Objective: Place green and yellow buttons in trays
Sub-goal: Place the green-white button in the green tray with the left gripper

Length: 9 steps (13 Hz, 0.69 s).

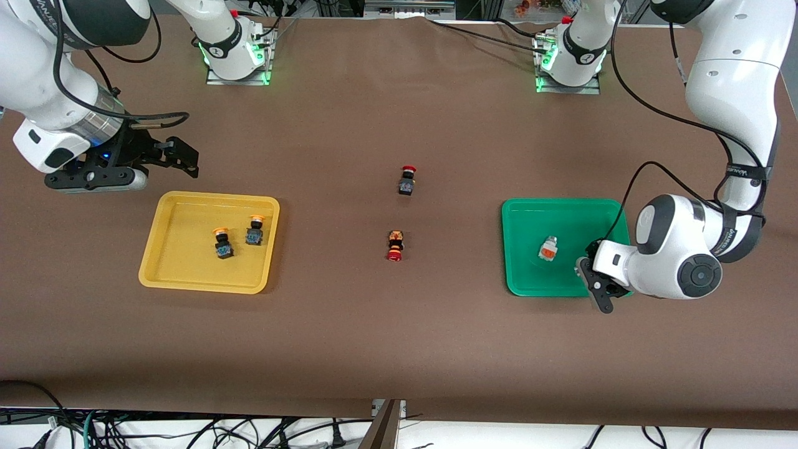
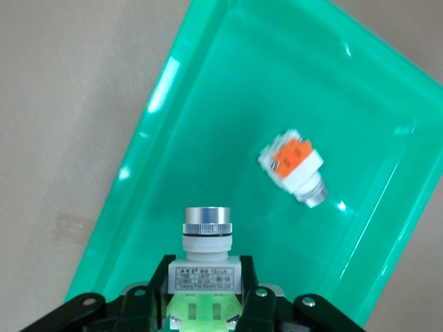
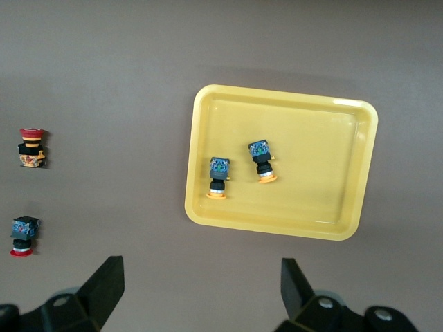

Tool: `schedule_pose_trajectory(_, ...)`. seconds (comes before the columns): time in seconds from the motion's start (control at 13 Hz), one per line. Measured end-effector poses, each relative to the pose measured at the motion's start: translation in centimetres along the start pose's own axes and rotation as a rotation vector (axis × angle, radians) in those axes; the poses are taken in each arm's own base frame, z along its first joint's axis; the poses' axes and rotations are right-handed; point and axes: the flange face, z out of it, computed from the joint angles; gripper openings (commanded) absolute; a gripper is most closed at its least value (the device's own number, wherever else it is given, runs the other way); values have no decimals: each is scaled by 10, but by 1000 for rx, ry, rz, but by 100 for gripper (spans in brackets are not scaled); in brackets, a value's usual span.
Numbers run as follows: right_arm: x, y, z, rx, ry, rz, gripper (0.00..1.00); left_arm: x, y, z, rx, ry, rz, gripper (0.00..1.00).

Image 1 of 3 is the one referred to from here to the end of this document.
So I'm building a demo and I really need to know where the yellow plastic tray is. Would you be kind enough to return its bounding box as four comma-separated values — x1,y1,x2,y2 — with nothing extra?
138,191,281,295

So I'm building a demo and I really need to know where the grey equipment box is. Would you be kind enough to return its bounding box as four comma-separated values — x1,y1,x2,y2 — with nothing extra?
364,0,456,20

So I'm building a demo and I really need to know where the brown table cover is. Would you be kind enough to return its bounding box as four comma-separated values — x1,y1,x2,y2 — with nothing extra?
0,12,798,431

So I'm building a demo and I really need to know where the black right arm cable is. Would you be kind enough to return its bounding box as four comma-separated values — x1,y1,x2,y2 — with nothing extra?
52,17,190,129

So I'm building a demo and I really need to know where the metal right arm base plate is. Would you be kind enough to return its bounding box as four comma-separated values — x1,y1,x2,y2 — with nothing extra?
206,25,276,87

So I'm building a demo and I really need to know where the green plastic tray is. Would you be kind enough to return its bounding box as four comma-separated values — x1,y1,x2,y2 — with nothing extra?
501,198,638,297

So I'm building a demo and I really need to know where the thick black floor cable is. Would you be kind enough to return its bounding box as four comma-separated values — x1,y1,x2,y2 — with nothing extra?
0,380,67,432

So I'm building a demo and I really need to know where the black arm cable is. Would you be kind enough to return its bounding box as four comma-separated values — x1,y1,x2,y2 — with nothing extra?
52,17,190,129
610,0,768,251

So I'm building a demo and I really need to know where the black cable on table cover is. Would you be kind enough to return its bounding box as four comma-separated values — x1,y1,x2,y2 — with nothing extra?
427,17,550,54

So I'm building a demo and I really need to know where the grey metal table leg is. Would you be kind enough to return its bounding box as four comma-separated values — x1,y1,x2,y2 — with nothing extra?
358,399,402,449

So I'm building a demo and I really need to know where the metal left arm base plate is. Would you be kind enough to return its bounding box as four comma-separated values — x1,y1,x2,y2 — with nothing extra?
534,34,602,96

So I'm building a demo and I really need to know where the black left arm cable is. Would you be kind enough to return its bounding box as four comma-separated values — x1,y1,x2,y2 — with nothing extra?
610,0,768,251

